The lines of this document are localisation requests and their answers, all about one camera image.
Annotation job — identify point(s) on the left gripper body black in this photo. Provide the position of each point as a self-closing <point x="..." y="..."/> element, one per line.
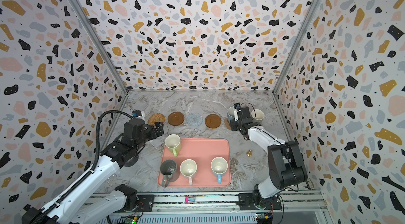
<point x="151" y="134"/>

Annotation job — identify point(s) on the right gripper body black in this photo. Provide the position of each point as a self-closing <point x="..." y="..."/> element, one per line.
<point x="238" y="124"/>

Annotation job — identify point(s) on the brown rattan woven coaster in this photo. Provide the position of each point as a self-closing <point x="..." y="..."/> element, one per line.
<point x="157" y="117"/>

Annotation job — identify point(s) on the cork paw coaster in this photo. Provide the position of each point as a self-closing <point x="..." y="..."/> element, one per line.
<point x="227" y="124"/>

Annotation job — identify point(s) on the dark brown wooden coaster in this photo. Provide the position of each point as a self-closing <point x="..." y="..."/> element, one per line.
<point x="176" y="118"/>

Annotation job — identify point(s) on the green mug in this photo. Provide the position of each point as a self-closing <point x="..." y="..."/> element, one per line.
<point x="173" y="144"/>

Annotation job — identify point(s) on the light brown wooden coaster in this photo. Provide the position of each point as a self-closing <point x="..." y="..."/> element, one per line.
<point x="213" y="121"/>

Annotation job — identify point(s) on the light blue woven coaster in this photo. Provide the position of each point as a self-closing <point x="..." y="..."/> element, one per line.
<point x="194" y="120"/>

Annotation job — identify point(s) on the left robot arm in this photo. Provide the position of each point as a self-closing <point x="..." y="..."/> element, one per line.
<point x="124" y="151"/>

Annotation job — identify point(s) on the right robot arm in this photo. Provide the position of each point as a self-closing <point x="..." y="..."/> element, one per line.
<point x="285" y="161"/>

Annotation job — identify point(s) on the black tape roll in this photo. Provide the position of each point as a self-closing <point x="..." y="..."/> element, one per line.
<point x="132" y="161"/>

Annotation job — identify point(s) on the dark grey mug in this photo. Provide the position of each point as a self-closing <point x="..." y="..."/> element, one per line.
<point x="169" y="171"/>

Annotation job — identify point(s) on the pink tray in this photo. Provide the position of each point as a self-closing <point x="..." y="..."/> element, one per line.
<point x="212" y="159"/>

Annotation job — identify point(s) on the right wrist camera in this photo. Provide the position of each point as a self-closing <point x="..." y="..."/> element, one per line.
<point x="237" y="111"/>

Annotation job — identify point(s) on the pink handled cream mug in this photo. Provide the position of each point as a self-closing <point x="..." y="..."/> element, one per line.
<point x="188" y="169"/>

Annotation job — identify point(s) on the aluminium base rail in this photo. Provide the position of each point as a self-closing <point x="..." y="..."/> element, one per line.
<point x="232" y="207"/>

